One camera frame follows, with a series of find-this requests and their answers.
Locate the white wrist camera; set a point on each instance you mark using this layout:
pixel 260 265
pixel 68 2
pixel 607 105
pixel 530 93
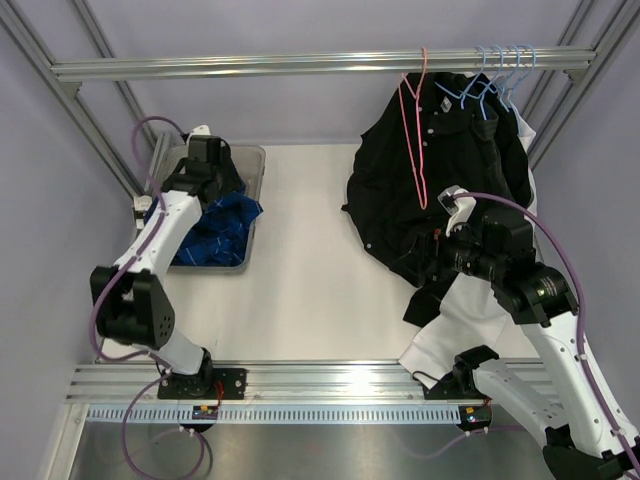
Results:
pixel 201 130
pixel 458 204

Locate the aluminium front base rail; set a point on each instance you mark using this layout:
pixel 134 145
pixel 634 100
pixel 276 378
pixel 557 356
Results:
pixel 313 382

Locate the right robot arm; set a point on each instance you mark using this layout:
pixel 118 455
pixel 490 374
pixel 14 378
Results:
pixel 587 436

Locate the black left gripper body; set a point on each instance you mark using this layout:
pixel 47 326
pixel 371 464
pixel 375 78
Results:
pixel 227 181

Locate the white shirt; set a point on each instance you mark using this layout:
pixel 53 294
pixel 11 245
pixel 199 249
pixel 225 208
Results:
pixel 452 318

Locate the white slotted cable duct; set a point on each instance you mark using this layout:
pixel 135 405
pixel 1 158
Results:
pixel 278 414

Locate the blue plaid shirt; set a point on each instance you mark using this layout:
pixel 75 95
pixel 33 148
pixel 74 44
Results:
pixel 220 237

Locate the aluminium hanging rail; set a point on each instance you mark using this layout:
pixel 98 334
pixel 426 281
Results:
pixel 448 60

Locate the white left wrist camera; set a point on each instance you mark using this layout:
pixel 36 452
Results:
pixel 201 130

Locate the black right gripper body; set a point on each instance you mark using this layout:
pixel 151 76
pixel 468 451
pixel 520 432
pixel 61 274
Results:
pixel 469 257

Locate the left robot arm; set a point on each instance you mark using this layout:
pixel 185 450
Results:
pixel 131 306

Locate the right aluminium frame post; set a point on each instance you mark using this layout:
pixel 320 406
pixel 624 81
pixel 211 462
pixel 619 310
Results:
pixel 601 28

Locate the clear plastic bin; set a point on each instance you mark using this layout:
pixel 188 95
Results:
pixel 174 213

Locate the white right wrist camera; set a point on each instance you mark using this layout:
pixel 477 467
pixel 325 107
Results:
pixel 458 204

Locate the pink wire hanger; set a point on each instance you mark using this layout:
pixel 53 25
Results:
pixel 415 148

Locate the black shirt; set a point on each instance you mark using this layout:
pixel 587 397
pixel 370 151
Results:
pixel 477 148

